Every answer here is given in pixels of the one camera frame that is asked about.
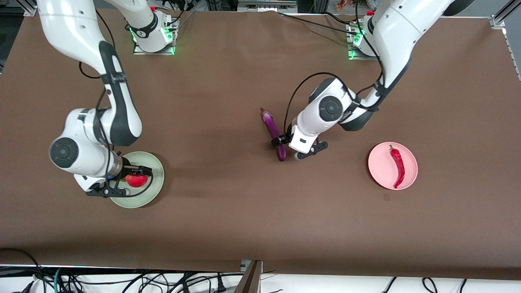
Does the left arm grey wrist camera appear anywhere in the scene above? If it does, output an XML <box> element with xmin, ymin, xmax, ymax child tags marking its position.
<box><xmin>294</xmin><ymin>141</ymin><xmax>329</xmax><ymax>160</ymax></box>

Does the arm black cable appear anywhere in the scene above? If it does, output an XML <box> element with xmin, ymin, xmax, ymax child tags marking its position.
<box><xmin>79</xmin><ymin>8</ymin><xmax>156</xmax><ymax>199</ymax></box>
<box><xmin>284</xmin><ymin>0</ymin><xmax>385</xmax><ymax>139</ymax></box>

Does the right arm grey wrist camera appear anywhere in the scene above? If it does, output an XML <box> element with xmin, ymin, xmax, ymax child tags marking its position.
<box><xmin>85</xmin><ymin>185</ymin><xmax>131</xmax><ymax>199</ymax></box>

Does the light green round plate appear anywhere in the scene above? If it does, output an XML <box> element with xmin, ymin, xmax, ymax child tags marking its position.
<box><xmin>109</xmin><ymin>151</ymin><xmax>165</xmax><ymax>209</ymax></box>

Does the aluminium edge rail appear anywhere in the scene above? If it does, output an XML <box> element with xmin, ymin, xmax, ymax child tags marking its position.
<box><xmin>504</xmin><ymin>26</ymin><xmax>521</xmax><ymax>82</ymax></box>

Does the red pomegranate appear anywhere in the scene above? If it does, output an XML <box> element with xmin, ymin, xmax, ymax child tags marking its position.
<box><xmin>125</xmin><ymin>173</ymin><xmax>148</xmax><ymax>188</ymax></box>

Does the long purple eggplant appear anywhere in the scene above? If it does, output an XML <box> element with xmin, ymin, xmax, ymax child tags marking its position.
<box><xmin>260</xmin><ymin>107</ymin><xmax>287</xmax><ymax>162</ymax></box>

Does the black looping floor cable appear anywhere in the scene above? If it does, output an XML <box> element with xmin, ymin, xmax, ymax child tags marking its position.
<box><xmin>0</xmin><ymin>247</ymin><xmax>46</xmax><ymax>293</ymax></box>

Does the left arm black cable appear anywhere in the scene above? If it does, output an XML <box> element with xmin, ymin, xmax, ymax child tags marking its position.
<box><xmin>284</xmin><ymin>0</ymin><xmax>385</xmax><ymax>139</ymax></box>

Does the grey metal equipment box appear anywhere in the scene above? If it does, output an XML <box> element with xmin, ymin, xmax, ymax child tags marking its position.
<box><xmin>237</xmin><ymin>0</ymin><xmax>298</xmax><ymax>13</ymax></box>

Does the brown table cover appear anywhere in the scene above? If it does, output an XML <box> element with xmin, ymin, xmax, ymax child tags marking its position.
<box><xmin>0</xmin><ymin>7</ymin><xmax>521</xmax><ymax>281</ymax></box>

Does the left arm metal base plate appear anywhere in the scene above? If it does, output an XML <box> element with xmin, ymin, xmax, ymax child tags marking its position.
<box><xmin>348</xmin><ymin>18</ymin><xmax>377</xmax><ymax>61</ymax></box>

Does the red chili pepper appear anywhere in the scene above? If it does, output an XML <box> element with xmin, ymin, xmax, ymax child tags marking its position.
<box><xmin>389</xmin><ymin>144</ymin><xmax>406</xmax><ymax>189</ymax></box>

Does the pink round plate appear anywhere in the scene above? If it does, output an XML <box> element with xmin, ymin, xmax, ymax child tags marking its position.
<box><xmin>368</xmin><ymin>142</ymin><xmax>418</xmax><ymax>190</ymax></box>

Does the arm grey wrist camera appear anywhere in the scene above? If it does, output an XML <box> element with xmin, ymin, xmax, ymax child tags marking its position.
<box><xmin>85</xmin><ymin>185</ymin><xmax>131</xmax><ymax>199</ymax></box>
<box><xmin>294</xmin><ymin>141</ymin><xmax>329</xmax><ymax>160</ymax></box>

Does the thin black table cable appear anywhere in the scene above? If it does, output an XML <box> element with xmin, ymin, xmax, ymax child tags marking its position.
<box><xmin>277</xmin><ymin>11</ymin><xmax>359</xmax><ymax>35</ymax></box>

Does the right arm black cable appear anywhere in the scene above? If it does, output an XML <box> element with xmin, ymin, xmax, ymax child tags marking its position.
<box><xmin>79</xmin><ymin>8</ymin><xmax>156</xmax><ymax>199</ymax></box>

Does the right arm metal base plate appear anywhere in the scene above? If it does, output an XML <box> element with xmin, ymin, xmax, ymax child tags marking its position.
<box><xmin>133</xmin><ymin>12</ymin><xmax>178</xmax><ymax>55</ymax></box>

